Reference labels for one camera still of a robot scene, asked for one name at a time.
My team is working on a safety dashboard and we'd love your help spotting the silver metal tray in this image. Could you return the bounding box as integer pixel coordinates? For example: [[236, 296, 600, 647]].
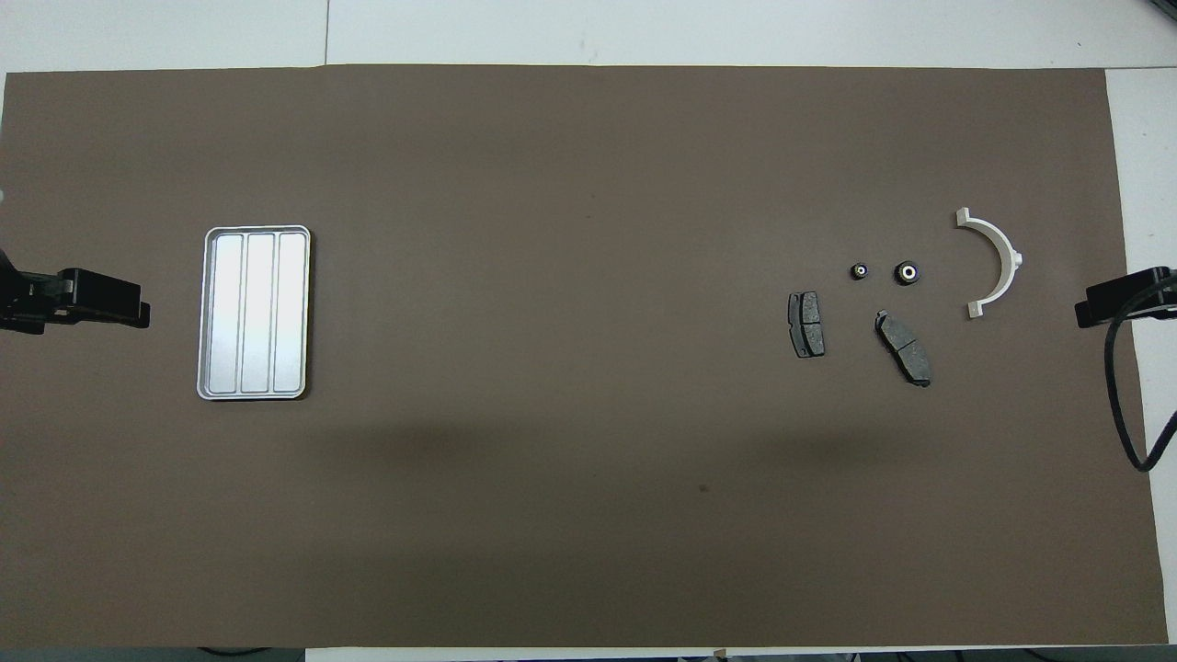
[[196, 224, 313, 402]]

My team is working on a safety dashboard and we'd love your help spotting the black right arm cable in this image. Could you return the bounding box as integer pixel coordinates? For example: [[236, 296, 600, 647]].
[[1103, 276, 1177, 474]]

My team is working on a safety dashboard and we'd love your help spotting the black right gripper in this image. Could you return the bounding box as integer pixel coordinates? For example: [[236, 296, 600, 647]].
[[1076, 268, 1177, 329]]

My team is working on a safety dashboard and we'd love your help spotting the elongated dark grey brake pad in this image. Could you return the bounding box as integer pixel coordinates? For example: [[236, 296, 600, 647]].
[[874, 310, 933, 389]]

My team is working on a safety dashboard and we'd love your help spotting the rectangular dark grey brake pad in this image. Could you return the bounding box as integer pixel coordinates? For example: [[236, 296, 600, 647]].
[[786, 291, 827, 360]]

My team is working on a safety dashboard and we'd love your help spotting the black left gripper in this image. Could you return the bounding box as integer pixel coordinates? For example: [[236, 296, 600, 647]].
[[0, 250, 151, 334]]

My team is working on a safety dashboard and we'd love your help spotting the white semicircular bracket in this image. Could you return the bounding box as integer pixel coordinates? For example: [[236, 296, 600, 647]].
[[954, 207, 1024, 321]]

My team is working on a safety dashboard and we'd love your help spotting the brown table mat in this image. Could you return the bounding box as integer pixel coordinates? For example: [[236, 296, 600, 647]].
[[0, 64, 1169, 649]]

